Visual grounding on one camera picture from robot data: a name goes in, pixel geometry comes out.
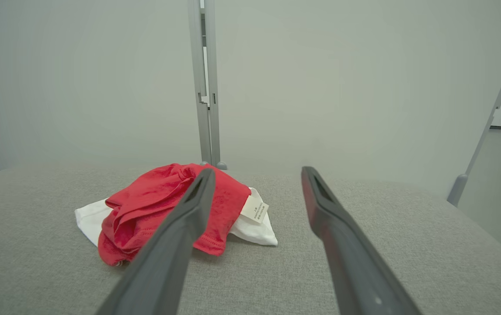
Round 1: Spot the red and white garment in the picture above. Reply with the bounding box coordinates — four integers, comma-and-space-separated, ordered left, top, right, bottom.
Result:
75, 163, 278, 267

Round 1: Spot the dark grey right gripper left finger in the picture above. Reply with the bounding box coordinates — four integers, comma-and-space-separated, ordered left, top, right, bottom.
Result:
95, 168, 216, 315

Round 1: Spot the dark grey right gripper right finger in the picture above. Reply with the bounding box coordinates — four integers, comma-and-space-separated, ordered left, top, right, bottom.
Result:
301, 166, 421, 315

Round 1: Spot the grey metal partition post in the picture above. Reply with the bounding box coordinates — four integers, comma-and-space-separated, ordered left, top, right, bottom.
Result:
204, 0, 228, 170
188, 0, 212, 166
447, 13, 501, 207

